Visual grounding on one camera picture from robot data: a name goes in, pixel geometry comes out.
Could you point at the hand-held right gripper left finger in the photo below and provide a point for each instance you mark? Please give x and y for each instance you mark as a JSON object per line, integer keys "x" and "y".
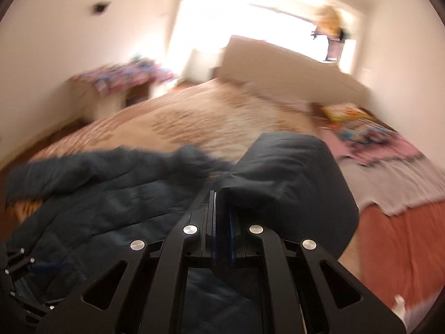
{"x": 215, "y": 231}

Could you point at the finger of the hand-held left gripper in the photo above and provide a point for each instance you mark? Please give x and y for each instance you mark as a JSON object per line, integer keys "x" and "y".
{"x": 19, "y": 262}
{"x": 33, "y": 311}

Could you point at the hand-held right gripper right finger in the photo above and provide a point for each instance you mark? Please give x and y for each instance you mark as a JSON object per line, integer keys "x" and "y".
{"x": 232, "y": 236}

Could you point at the dark blue puffer jacket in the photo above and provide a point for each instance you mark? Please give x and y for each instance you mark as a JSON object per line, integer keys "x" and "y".
{"x": 295, "y": 181}

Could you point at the beige patterned bed blanket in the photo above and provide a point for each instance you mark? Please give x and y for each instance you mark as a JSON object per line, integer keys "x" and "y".
{"x": 194, "y": 118}

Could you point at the white dresser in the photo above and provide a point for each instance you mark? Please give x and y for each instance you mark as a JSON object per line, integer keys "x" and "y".
{"x": 107, "y": 106}

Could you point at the salmon pink blanket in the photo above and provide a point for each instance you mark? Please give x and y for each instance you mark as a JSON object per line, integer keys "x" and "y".
{"x": 399, "y": 243}

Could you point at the colourful printed cushion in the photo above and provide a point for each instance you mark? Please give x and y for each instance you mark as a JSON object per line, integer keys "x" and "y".
{"x": 347, "y": 114}

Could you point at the beige bed headboard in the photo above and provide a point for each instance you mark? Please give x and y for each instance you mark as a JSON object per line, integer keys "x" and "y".
{"x": 278, "y": 66}

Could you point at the pink cloth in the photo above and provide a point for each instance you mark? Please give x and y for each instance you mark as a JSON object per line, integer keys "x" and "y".
{"x": 399, "y": 148}

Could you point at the brown hanging garment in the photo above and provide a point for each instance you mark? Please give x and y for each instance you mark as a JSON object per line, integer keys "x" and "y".
{"x": 334, "y": 48}

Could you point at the yellow hanging garment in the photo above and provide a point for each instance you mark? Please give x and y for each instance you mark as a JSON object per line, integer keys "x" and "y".
{"x": 328, "y": 21}

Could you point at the dark wall socket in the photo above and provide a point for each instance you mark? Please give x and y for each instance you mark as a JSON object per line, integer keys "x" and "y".
{"x": 100, "y": 8}

